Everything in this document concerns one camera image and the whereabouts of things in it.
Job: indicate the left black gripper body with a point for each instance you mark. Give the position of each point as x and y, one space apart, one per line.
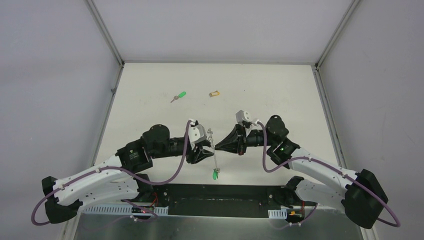
192 152

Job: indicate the left aluminium frame post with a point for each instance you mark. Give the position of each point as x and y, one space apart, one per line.
100 78

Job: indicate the white cable duct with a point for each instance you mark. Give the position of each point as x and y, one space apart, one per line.
277 214
115 209

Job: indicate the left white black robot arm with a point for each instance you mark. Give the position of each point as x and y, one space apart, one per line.
120 177

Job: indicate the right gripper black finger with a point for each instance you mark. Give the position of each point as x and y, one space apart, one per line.
228 149
230 141

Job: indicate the left white cable duct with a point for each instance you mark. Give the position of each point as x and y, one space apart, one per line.
115 209

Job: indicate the large wire keyring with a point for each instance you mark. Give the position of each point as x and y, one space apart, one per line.
211 140

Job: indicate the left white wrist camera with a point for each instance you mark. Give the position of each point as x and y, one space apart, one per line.
196 132

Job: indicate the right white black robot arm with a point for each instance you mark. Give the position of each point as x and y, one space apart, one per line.
357 194

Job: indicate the right white cable duct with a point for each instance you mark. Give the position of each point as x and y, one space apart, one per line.
277 214

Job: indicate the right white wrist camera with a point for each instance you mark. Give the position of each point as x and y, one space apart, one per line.
243 118

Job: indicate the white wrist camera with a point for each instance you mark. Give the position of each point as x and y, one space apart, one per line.
243 118
196 132

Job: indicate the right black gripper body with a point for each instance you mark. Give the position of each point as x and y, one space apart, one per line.
252 139

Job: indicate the green tagged loose key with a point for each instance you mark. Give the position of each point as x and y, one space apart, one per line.
176 97

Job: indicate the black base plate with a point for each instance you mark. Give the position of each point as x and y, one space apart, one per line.
209 200

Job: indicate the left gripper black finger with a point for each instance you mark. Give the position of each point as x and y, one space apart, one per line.
201 154
204 144

